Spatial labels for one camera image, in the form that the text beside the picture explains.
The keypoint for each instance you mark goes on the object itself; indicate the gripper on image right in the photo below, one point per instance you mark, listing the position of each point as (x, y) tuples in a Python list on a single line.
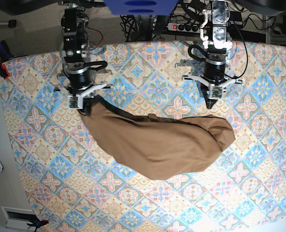
[(213, 82)]

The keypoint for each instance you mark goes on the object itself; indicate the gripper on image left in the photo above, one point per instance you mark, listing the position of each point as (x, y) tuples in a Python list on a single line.
[(81, 91)]

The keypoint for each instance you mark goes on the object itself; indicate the brown t-shirt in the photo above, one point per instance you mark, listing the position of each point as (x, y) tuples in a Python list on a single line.
[(158, 148)]

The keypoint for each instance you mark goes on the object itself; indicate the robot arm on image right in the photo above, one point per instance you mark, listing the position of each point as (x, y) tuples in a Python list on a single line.
[(217, 44)]

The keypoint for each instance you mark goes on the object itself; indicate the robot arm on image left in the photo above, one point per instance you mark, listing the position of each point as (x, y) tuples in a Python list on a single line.
[(74, 53)]

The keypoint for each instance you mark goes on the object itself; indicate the white power strip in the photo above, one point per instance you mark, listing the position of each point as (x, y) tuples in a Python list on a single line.
[(183, 27)]

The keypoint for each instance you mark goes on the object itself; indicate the patterned tablecloth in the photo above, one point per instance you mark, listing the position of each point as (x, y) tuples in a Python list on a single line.
[(71, 182)]

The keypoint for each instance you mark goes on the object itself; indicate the red and black clamp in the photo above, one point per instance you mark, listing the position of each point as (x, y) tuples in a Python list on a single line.
[(3, 71)]

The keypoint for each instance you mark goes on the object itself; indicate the black orange clamp bottom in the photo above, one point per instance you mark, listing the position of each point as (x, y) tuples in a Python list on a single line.
[(35, 222)]

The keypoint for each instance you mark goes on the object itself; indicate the white box with dark window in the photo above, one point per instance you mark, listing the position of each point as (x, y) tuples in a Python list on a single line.
[(17, 219)]

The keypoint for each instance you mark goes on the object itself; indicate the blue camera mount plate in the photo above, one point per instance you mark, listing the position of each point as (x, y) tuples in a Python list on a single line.
[(140, 7)]

